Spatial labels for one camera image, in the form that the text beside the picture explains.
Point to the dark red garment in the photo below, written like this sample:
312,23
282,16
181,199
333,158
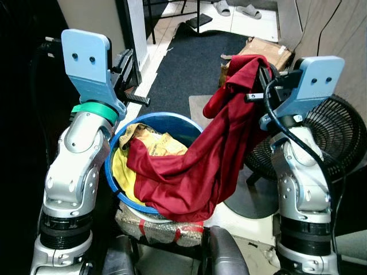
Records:
195,172

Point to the wood panel cabinet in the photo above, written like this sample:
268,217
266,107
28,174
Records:
338,34

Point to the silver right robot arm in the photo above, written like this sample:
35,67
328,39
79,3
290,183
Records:
301,183

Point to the black metal chair frame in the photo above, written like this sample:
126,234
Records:
199,8

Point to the grey slipper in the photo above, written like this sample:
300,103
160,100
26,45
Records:
222,7
249,12

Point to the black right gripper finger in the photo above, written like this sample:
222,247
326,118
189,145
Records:
266,77

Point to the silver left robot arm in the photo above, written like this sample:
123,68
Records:
71,172

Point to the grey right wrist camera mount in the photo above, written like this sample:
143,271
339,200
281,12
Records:
318,80

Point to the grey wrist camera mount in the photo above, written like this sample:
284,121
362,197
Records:
86,63
318,80

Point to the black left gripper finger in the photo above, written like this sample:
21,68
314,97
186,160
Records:
132,60
122,61

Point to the black flat floor device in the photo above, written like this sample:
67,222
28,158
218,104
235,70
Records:
199,21

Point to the brown cardboard box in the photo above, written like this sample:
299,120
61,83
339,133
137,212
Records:
269,51

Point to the grey robot left leg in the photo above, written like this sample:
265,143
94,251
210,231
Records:
120,258

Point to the grey robot leg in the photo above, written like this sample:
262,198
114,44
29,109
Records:
223,255
120,258

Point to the dark blue floor mat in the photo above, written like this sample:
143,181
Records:
189,63

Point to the blue plastic basin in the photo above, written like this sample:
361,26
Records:
172,121

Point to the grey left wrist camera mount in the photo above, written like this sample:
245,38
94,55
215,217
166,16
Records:
86,63

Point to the black electric fan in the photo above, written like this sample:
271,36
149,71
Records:
344,137

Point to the white door black frame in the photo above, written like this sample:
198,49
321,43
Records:
92,14

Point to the grey robot right leg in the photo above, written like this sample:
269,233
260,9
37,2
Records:
223,255

